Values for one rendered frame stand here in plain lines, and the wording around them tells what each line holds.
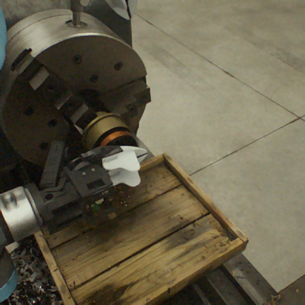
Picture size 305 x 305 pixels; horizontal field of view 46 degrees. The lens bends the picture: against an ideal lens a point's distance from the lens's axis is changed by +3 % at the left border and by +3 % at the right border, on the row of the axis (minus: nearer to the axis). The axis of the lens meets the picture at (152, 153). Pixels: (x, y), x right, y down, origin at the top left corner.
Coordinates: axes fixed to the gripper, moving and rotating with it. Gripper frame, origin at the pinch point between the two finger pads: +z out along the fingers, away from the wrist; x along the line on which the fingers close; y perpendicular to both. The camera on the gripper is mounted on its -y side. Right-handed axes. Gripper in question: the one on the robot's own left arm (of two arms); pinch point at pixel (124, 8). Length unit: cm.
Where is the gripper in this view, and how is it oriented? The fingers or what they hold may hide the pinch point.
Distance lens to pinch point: 56.8
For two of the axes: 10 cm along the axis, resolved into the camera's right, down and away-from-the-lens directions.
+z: 2.2, 6.0, 7.7
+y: 5.3, 5.9, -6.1
